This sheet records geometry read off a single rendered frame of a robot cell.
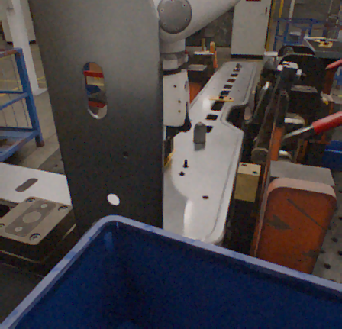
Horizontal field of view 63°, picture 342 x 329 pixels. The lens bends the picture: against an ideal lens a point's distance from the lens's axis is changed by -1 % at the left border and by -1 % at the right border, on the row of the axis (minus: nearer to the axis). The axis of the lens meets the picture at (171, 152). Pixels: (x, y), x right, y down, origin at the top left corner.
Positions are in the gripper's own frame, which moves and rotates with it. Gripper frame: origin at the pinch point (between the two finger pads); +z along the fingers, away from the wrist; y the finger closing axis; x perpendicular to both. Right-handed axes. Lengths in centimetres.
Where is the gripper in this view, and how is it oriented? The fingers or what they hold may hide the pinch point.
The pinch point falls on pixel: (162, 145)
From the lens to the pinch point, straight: 57.5
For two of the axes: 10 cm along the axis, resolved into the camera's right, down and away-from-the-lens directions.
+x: -3.1, 4.5, -8.4
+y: -9.5, -1.5, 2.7
